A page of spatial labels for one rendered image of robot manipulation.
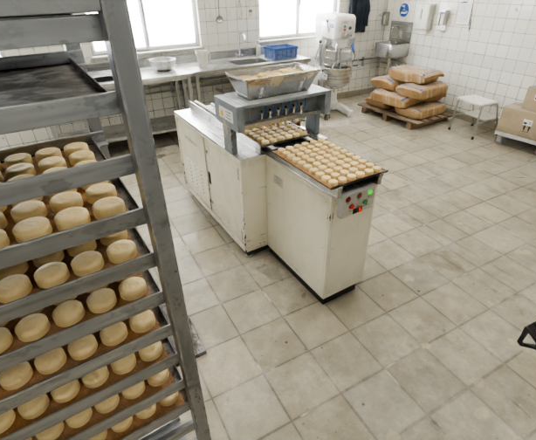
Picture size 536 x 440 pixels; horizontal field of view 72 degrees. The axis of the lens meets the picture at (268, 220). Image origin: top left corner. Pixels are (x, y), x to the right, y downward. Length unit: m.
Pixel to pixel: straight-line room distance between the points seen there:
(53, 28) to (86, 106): 0.09
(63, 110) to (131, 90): 0.09
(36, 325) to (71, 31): 0.47
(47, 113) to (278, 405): 1.81
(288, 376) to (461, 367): 0.96
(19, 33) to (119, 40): 0.10
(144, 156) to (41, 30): 0.18
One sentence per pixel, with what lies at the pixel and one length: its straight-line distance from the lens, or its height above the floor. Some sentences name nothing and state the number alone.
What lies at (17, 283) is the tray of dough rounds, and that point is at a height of 1.42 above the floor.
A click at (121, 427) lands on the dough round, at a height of 0.97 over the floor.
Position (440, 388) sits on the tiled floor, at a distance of 2.32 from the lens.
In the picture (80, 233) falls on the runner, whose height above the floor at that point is 1.50.
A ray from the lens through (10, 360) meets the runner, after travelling 0.74.
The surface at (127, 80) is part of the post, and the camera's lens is 0.53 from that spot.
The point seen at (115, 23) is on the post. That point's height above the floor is 1.78.
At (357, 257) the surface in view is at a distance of 2.45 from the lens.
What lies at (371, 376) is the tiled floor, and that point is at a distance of 2.26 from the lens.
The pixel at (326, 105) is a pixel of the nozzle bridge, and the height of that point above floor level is 1.08.
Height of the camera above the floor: 1.82
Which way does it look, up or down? 33 degrees down
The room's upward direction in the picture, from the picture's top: 1 degrees counter-clockwise
